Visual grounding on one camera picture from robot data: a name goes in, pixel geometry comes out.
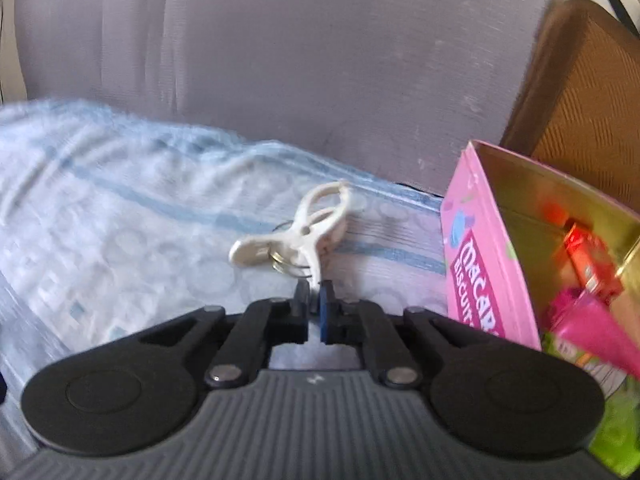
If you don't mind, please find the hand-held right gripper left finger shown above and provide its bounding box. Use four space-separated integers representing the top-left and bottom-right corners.
140 280 311 391

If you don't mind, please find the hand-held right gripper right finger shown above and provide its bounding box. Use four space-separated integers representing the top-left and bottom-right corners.
320 280 481 391

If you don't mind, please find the brown ribbed board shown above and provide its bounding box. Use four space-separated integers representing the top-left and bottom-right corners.
500 0 640 206

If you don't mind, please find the pink tin box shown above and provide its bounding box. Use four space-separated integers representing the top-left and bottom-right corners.
440 140 640 353

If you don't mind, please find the green foil wrapper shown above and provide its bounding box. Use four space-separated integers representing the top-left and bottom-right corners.
542 332 640 478

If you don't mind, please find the blue patterned bed sheet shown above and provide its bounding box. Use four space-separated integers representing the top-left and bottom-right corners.
0 99 448 441

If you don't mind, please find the white plastic clip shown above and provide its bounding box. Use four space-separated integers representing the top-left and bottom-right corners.
229 181 353 281

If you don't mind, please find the crimson triangular pouch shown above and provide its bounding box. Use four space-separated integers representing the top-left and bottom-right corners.
545 287 640 381

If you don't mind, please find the red cardboard box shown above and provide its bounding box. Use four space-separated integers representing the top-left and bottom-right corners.
562 222 623 301

